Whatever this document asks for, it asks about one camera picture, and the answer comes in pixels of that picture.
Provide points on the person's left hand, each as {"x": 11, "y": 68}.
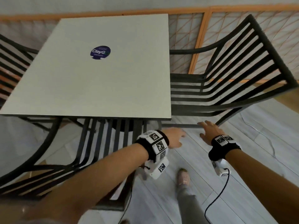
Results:
{"x": 172, "y": 137}

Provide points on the person's right hand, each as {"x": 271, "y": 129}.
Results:
{"x": 212, "y": 134}

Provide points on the person's left fingers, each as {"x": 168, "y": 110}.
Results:
{"x": 181, "y": 135}

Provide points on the person's right thumb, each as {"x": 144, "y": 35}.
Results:
{"x": 202, "y": 138}

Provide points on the person's left forearm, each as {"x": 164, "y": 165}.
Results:
{"x": 88, "y": 184}

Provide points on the person's right forearm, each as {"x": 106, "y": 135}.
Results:
{"x": 266, "y": 184}

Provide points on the black wristband with marker cubes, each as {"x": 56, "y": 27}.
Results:
{"x": 222, "y": 146}
{"x": 156, "y": 144}

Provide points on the person's pink shoe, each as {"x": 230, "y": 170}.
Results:
{"x": 182, "y": 177}

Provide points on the person's grey trouser leg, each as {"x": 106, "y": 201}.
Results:
{"x": 190, "y": 207}

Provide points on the black metal slatted chair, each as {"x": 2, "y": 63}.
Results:
{"x": 88, "y": 142}
{"x": 14, "y": 60}
{"x": 233, "y": 74}

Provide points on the wooden lattice fence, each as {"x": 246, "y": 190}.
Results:
{"x": 200, "y": 41}

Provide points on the round blue sticker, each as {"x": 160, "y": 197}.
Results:
{"x": 100, "y": 52}

